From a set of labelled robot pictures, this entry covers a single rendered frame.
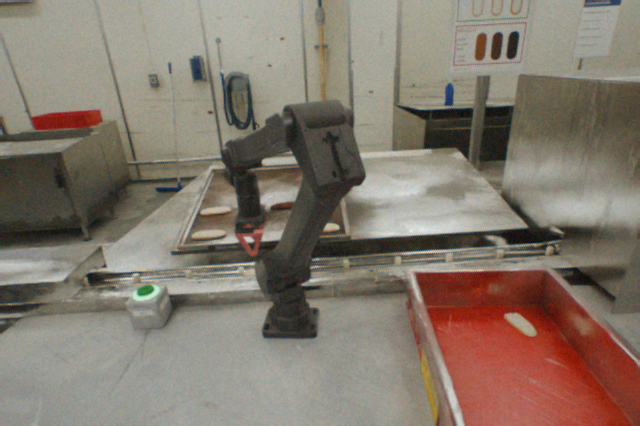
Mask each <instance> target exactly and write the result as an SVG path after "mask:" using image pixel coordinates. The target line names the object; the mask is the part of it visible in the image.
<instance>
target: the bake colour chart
mask: <svg viewBox="0 0 640 426"><path fill-rule="evenodd" d="M536 4H537V0H451V11H450V24H449V37H448V50H447V64H446V76H445V77H464V76H484V75H505V74H521V73H526V68H527V62H528V55H529V49H530V43H531V37H532V29H533V23H534V17H535V10H536Z"/></svg>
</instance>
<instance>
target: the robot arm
mask: <svg viewBox="0 0 640 426"><path fill-rule="evenodd" d="M265 123H266V124H265V125H263V127H261V128H259V129H257V130H255V131H253V132H252V133H250V134H248V135H246V136H244V137H240V138H237V139H235V140H229V141H228V142H226V143H225V144H224V147H223V148H221V149H220V154H221V162H222V164H223V165H224V166H225V169H224V172H223V175H224V178H225V180H226V181H227V182H228V183H230V184H232V185H233V186H234V187H235V189H236V194H237V203H238V210H239V212H238V215H237V217H236V220H235V226H236V228H235V236H236V238H237V239H238V240H239V241H240V242H241V244H242V245H243V246H244V247H245V249H246V250H247V251H248V253H249V254H250V256H254V255H256V254H257V250H258V247H259V244H260V241H261V238H262V235H263V226H264V223H265V220H266V216H268V212H266V211H265V206H264V205H261V203H260V194H259V185H258V177H257V172H256V171H253V170H251V169H256V168H261V167H262V160H263V159H266V158H269V157H273V156H277V155H280V154H283V153H286V152H290V151H291V152H292V154H293V156H294V158H295V160H296V162H297V164H299V167H300V169H301V171H302V173H303V177H302V183H301V187H300V190H298V192H297V195H296V199H295V201H294V204H293V206H292V209H291V212H290V214H289V217H288V220H287V222H286V225H285V227H284V231H283V234H282V236H281V239H280V241H279V243H278V245H277V247H276V248H275V249H274V250H273V251H272V253H271V256H270V257H267V258H263V259H260V260H256V261H255V262H254V272H255V277H256V281H257V284H258V286H259V288H260V290H261V292H263V294H264V295H265V296H267V295H270V294H272V296H273V307H272V308H270V309H269V310H268V313H267V316H266V319H265V322H264V325H263V328H262V333H263V337H264V338H315V337H316V336H317V331H318V322H319V309H318V308H310V306H309V303H307V302H306V295H305V294H304V291H303V289H302V285H301V284H304V283H306V282H307V281H310V279H311V265H312V264H313V259H312V257H311V254H310V253H311V251H312V249H313V248H314V246H315V244H316V242H317V241H318V239H319V237H320V235H321V234H322V232H323V230H324V227H325V225H326V224H327V222H329V220H330V218H331V217H332V215H333V213H334V211H335V210H336V208H337V206H338V205H339V203H340V202H341V201H342V199H343V197H344V196H345V195H346V194H347V193H348V192H349V191H350V190H351V189H352V187H354V186H361V185H362V184H363V182H364V181H365V179H366V177H367V175H366V171H365V168H364V164H363V160H362V157H361V154H359V150H358V147H357V144H356V140H355V137H354V134H353V130H352V128H353V126H354V114H353V111H352V109H351V107H350V106H349V105H343V104H342V102H341V101H339V100H326V101H317V102H308V103H299V104H289V105H285V106H284V108H283V110H282V112H279V113H275V114H273V115H272V116H270V117H268V118H267V119H265ZM324 142H326V145H324V144H323V143H324ZM252 223H253V224H254V226H259V229H254V227H251V225H250V224H252ZM245 226H246V227H245ZM244 237H251V238H252V240H253V241H254V242H256V243H255V247H254V250H251V248H250V247H249V245H248V243H247V242H246V240H245V239H244Z"/></svg>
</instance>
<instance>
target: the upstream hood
mask: <svg viewBox="0 0 640 426"><path fill-rule="evenodd" d="M100 268H108V266H107V263H106V260H105V257H104V254H103V248H102V246H88V247H72V248H56V249H40V250H24V251H8V252H0V304H3V303H19V302H34V301H49V300H64V299H71V298H72V297H73V296H74V295H75V294H76V293H77V292H78V291H79V290H80V289H81V288H82V287H83V284H82V282H81V280H82V279H83V278H84V277H85V276H86V275H87V274H88V273H89V272H90V271H91V270H92V269H97V271H98V270H99V269H100Z"/></svg>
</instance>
